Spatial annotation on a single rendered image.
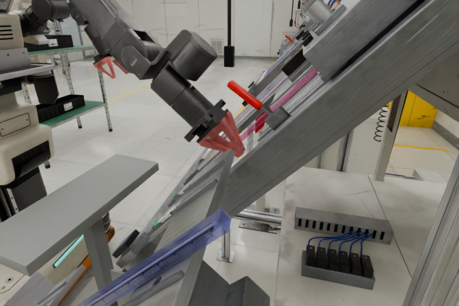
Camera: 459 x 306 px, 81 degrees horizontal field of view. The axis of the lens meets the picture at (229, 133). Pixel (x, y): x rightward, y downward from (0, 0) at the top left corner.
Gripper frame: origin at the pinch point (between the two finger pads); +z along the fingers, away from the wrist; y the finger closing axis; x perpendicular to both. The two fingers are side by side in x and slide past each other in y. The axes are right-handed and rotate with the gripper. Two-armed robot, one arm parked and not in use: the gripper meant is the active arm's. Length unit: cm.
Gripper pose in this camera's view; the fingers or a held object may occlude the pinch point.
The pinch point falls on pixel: (239, 150)
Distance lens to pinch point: 50.7
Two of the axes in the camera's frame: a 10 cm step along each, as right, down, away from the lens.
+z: 7.2, 6.9, 1.0
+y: 2.4, -3.7, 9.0
